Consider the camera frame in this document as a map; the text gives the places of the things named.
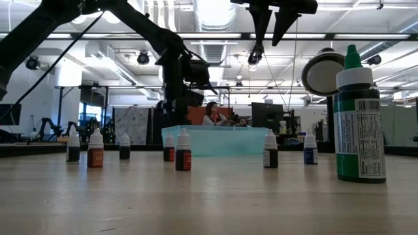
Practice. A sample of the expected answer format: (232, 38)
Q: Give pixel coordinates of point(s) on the black ceiling spotlight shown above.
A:
(32, 62)
(254, 58)
(143, 58)
(374, 59)

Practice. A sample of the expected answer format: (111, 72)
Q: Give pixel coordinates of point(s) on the large green food colouring bottle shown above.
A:
(359, 137)

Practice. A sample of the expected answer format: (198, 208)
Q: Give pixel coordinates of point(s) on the black background robot arm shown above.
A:
(49, 125)

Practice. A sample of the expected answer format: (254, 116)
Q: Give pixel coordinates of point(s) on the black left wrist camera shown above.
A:
(196, 73)

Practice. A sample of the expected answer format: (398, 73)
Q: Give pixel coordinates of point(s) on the small navy dropper bottle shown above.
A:
(310, 156)

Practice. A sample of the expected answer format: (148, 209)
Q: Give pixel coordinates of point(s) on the teal plastic bin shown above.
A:
(228, 142)

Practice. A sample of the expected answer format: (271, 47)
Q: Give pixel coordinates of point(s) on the small dark dropper bottle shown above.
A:
(73, 154)

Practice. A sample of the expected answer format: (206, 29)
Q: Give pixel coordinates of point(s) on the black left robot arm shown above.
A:
(32, 39)

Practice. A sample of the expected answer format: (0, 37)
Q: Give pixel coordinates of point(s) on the silver ventilation duct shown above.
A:
(214, 19)

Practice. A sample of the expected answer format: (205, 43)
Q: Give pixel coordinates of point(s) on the person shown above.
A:
(212, 117)
(243, 122)

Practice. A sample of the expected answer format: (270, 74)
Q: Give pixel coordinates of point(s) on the small dark green labelled bottle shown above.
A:
(271, 158)

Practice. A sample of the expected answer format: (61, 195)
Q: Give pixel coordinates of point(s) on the small purple dropper bottle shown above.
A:
(124, 152)

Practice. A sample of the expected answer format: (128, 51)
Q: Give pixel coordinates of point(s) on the white container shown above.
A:
(282, 127)

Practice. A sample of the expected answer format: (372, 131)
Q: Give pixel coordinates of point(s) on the small orange dropper bottle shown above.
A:
(95, 158)

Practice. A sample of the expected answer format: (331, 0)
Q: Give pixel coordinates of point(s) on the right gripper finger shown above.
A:
(283, 27)
(260, 26)

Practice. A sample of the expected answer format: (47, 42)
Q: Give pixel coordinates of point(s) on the small red dropper bottle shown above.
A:
(183, 160)

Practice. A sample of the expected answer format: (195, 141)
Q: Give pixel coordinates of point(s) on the pale green partition panel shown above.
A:
(401, 127)

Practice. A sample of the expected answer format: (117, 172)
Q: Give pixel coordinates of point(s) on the black monitor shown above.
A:
(266, 115)
(9, 114)

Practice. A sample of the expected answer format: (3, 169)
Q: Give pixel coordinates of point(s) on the small maroon dropper bottle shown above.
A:
(168, 154)

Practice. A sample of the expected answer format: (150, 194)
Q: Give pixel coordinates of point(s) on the orange partition panel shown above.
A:
(195, 118)

